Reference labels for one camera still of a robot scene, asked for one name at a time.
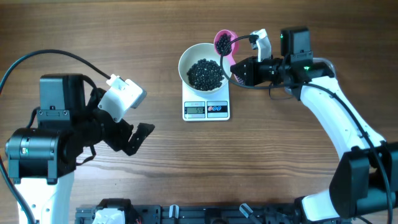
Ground black beans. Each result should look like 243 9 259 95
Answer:
187 58 224 91
215 33 232 56

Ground pink measuring scoop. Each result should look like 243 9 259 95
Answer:
213 29 239 65

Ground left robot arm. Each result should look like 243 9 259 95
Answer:
5 74 154 223

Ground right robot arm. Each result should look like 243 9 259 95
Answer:
230 27 397 223

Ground black beans in bowl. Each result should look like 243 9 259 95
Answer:
187 58 224 91

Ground white bowl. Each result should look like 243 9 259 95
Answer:
178 43 231 94

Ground white digital kitchen scale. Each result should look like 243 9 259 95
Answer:
182 83 231 122

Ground clear plastic food container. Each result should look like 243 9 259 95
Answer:
284 57 336 95

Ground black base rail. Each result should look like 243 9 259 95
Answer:
75 198 352 224

